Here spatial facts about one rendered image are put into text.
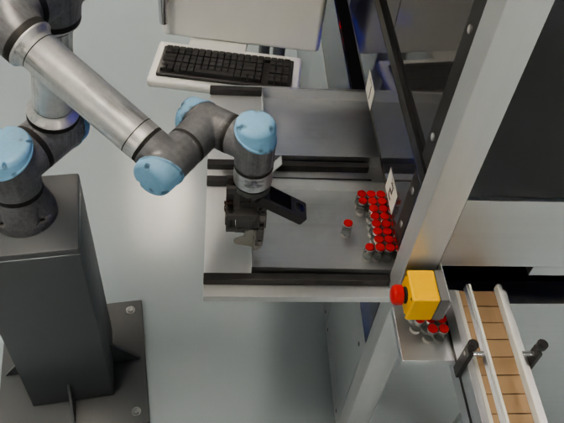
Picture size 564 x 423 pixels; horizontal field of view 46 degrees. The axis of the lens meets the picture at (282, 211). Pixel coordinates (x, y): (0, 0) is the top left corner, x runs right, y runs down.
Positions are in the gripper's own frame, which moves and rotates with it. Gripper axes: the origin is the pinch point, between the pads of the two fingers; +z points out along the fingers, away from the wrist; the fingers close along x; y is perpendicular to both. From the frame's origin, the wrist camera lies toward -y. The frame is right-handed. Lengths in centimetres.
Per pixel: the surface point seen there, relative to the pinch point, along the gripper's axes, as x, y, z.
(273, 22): -88, -7, 2
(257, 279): 8.0, 0.4, 1.6
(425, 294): 20.3, -30.3, -11.4
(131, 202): -92, 45, 91
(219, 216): -10.7, 8.5, 3.6
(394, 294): 18.9, -25.2, -9.3
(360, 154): -32.4, -27.2, 3.5
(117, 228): -78, 49, 91
